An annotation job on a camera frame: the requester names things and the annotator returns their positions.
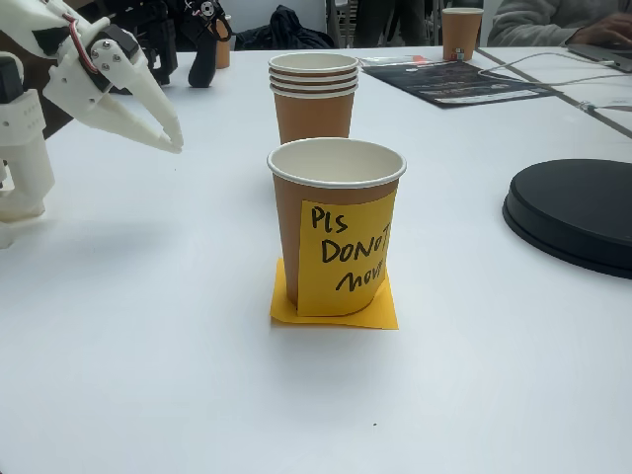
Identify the brown paper cup with note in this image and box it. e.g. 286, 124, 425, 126
266, 136, 409, 317

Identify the red white servo cable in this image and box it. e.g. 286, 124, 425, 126
61, 14, 100, 75

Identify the white leaflet with red mark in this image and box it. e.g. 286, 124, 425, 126
357, 52, 427, 68

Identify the grey laptop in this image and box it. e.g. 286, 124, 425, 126
566, 41, 632, 74

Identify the dark jacket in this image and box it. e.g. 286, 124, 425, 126
236, 4, 342, 50

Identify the person's hand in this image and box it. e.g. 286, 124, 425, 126
572, 12, 632, 48

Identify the brown paper cup with sticker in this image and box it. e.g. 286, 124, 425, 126
441, 7, 485, 63

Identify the black round disc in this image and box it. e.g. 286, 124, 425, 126
502, 158, 632, 280

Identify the black printed brochure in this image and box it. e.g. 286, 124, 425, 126
361, 58, 564, 110

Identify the yellow sticky note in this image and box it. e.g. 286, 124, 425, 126
296, 191, 397, 317
269, 256, 400, 331

